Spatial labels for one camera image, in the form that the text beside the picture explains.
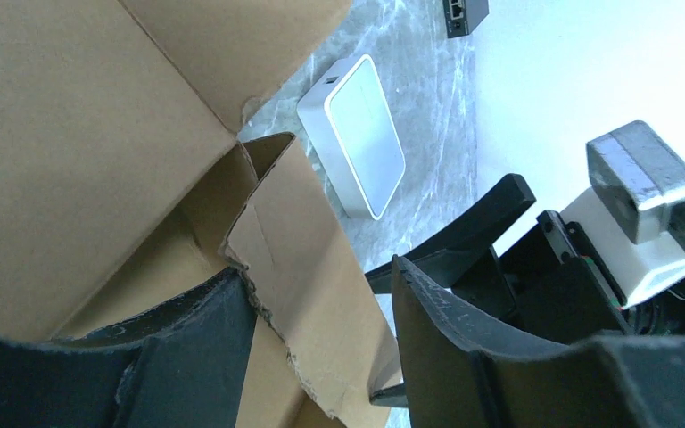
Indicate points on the white grey router box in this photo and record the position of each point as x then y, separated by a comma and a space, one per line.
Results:
350, 126

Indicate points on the brown cardboard box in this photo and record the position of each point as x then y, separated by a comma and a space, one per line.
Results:
123, 185

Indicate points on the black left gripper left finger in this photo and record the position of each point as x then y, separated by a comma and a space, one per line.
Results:
179, 364

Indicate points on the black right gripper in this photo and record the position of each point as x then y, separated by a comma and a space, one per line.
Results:
545, 285

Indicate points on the black flat network switch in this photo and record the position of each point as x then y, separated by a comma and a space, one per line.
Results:
462, 17

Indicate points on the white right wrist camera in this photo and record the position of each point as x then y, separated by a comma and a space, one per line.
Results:
634, 210

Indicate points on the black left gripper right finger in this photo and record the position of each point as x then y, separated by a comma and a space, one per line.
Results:
464, 368

